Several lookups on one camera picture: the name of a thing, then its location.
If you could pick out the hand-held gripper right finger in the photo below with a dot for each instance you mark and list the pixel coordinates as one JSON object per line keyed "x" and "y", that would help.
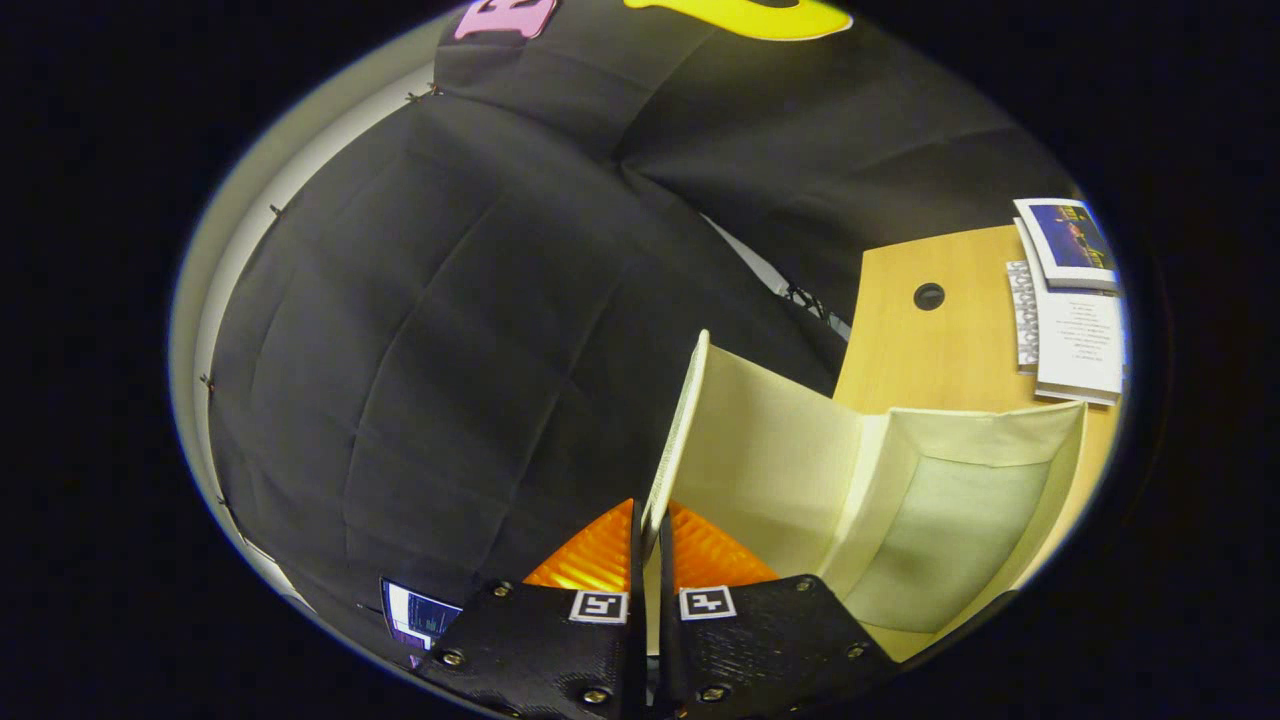
{"x": 770, "y": 650}

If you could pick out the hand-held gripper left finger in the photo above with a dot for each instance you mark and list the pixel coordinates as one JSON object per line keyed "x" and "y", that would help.
{"x": 540, "y": 650}

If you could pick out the light green fabric storage box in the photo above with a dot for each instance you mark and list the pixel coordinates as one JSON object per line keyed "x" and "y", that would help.
{"x": 760, "y": 450}

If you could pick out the white text cover book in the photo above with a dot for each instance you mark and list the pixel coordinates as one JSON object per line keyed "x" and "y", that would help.
{"x": 1080, "y": 340}

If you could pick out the night photo cover book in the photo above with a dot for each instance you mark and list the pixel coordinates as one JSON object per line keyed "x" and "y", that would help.
{"x": 1070, "y": 240}

